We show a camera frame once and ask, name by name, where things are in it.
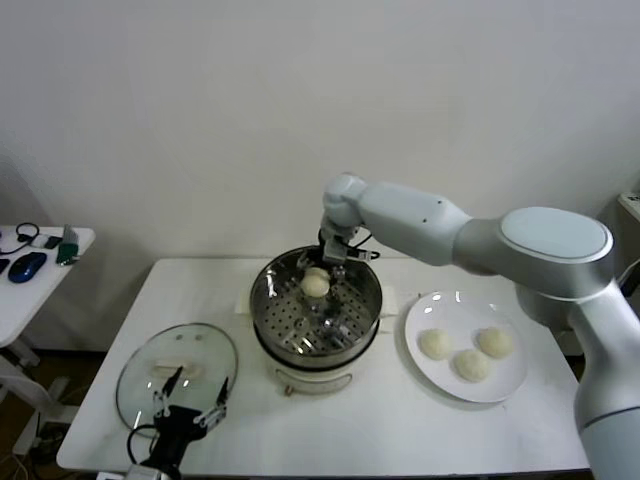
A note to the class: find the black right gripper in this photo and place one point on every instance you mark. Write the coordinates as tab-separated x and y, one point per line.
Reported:
322	237

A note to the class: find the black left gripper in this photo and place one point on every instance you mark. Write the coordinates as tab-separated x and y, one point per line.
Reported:
177	430

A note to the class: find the white steamed baozi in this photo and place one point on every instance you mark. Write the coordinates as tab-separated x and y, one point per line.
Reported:
435	344
495	342
314	285
471	365

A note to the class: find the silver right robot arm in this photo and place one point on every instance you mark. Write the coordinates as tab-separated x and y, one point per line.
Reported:
410	220

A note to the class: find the steel steamer basket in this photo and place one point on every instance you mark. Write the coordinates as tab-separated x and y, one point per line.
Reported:
280	320

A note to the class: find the white electric cooker pot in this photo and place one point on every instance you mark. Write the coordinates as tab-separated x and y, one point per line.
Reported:
310	382

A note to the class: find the white round plate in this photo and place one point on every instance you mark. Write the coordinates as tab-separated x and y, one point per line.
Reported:
500	310

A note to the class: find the white side table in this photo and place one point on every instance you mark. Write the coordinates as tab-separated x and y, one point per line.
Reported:
30	300

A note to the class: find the green small box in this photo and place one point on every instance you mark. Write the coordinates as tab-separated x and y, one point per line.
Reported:
67	252

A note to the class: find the blue computer mouse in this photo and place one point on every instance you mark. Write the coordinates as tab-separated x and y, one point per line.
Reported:
27	267

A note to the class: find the small black white device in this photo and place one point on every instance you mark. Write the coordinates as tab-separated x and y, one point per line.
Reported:
50	243

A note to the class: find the black flat device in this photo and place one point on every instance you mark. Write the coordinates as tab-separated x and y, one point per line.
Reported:
4	267

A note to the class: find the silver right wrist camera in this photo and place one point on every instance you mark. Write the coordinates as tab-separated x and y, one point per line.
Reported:
336	251

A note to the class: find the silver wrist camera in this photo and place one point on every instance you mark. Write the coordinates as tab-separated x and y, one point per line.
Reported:
145	472
336	251

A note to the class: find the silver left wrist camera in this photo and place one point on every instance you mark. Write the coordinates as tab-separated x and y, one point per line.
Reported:
145	472

